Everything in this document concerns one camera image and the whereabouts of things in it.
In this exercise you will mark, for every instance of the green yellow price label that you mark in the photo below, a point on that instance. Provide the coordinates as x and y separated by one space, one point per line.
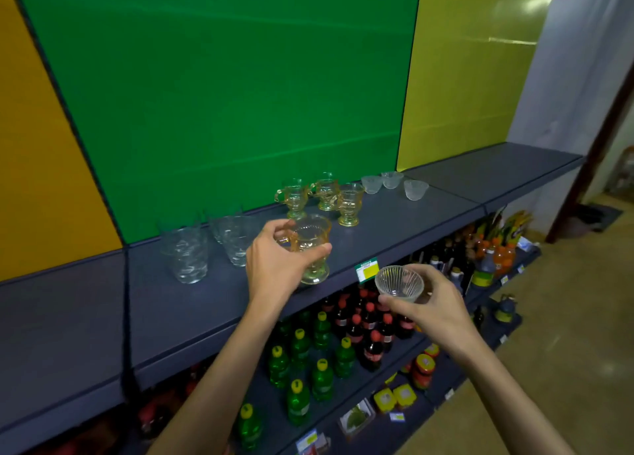
367 270

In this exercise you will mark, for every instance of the group of orange drink bottles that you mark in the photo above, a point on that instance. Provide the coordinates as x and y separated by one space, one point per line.
502 247

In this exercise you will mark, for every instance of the clear tumbler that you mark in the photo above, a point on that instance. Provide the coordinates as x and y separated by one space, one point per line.
237 244
187 259
168 222
223 213

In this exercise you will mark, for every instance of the group of amber red-capped bottles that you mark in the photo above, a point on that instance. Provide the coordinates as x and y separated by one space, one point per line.
148 415

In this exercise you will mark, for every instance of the orange back panel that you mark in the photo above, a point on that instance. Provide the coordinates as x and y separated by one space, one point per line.
44 148

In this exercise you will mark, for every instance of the ribbed small glass bowl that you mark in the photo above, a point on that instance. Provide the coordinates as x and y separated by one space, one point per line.
371 185
391 180
398 284

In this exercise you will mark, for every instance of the group of dark jugs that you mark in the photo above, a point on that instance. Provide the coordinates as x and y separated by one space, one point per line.
483 270

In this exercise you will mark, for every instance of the group of green soda bottles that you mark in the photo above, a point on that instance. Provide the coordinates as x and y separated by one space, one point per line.
297 400

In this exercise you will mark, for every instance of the person's right hand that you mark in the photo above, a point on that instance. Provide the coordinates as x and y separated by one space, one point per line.
446 316

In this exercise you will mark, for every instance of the person's left forearm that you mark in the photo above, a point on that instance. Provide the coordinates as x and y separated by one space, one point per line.
213 390

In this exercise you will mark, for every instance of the person's left hand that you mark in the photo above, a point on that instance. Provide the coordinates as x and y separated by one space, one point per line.
270 271

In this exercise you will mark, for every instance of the pale yellow back panel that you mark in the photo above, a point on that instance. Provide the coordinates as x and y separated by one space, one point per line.
470 73

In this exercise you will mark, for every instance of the green leaf print packet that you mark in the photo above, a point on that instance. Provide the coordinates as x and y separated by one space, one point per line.
356 418

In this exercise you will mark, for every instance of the dark floor mat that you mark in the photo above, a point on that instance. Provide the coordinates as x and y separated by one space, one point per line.
602 217

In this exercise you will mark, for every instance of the dark jug yellow label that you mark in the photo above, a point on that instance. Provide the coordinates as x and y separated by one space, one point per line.
505 310

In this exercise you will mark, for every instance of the brown door frame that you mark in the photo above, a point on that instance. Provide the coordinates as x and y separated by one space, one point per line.
589 172

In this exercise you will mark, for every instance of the green back panel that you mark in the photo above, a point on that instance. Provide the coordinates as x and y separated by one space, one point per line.
223 98

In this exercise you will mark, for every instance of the yellow snack packet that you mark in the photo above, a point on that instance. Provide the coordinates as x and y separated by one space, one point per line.
405 396
384 401

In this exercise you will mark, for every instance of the person's right forearm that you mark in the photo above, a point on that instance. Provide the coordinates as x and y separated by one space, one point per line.
515 400

